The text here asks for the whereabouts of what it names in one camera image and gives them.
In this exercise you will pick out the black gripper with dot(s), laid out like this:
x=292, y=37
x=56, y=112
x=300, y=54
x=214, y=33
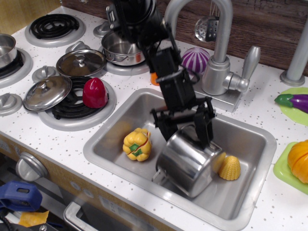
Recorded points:
x=183, y=106

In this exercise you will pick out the steel pot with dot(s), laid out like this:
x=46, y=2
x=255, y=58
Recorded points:
x=120, y=51
x=186, y=164
x=8, y=50

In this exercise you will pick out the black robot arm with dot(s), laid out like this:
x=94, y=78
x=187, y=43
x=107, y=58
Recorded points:
x=141, y=23

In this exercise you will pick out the stainless steel sink basin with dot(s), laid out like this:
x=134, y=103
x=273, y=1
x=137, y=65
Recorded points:
x=219, y=184

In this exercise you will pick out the steel pot on burner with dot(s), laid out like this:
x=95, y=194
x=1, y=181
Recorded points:
x=120, y=51

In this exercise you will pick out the steel pot lid back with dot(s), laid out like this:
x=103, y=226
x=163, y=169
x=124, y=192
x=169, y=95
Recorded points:
x=85, y=62

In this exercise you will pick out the steel pot lid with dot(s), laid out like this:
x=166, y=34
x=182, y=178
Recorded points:
x=47, y=93
x=85, y=62

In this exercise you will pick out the steel pot lid front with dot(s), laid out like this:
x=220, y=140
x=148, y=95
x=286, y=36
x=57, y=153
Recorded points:
x=47, y=93

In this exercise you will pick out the silver toy faucet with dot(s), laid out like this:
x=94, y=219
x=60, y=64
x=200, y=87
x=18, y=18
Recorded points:
x=218, y=82

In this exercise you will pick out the yellow toy bell pepper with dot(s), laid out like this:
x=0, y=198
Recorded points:
x=137, y=145

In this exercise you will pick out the orange toy carrot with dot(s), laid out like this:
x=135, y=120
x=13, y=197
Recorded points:
x=154, y=78

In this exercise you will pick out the yellow toy corn piece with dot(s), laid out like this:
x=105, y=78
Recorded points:
x=230, y=169

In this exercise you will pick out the purple striped toy onion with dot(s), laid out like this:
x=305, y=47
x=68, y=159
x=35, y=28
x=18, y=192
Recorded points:
x=195, y=60

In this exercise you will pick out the red toy pepper half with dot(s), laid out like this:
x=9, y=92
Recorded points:
x=95, y=94

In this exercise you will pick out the hanging clear skimmer spoon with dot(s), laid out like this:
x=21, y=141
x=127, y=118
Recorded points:
x=201, y=28

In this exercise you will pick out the hanging steel slotted spatula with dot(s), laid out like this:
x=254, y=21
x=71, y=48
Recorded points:
x=212, y=23

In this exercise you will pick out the green cutting board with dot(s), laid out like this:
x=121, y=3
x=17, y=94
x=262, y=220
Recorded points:
x=282, y=171

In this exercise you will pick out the light green plate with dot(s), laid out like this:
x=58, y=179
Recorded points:
x=295, y=114

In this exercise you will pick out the black coil burner front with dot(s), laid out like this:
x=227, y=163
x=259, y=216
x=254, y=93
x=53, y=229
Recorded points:
x=72, y=107

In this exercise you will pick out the black coil burner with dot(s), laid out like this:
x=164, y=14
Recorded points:
x=54, y=26
x=72, y=107

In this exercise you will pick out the purple toy eggplant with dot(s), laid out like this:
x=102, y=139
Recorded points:
x=297, y=101

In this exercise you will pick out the orange toy pumpkin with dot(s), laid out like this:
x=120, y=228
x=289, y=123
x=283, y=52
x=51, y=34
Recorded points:
x=298, y=161

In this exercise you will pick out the silver pole with base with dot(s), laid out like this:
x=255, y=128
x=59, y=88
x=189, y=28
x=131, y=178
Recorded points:
x=293, y=76

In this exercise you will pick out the silver stove knob far back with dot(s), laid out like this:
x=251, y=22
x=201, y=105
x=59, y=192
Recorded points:
x=101, y=30

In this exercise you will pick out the silver stove knob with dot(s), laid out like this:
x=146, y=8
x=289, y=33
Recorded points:
x=101, y=30
x=80, y=45
x=43, y=73
x=9, y=104

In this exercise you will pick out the silver stove knob middle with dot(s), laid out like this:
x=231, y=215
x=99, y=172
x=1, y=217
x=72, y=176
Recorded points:
x=43, y=73

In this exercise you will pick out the silver oven dial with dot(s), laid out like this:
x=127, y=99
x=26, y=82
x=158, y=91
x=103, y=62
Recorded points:
x=30, y=169

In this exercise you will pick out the black coil burner back left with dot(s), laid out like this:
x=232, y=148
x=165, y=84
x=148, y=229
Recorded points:
x=54, y=26

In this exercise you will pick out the silver stove knob front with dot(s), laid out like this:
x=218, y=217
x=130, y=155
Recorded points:
x=9, y=104

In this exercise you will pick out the blue clamp tool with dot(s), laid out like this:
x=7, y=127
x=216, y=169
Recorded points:
x=20, y=196

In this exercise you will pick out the yellow cloth scrap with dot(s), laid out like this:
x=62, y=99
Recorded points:
x=29, y=219

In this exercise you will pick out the silver oven door handle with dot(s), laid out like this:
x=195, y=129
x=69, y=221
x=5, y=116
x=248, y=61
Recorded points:
x=71, y=218

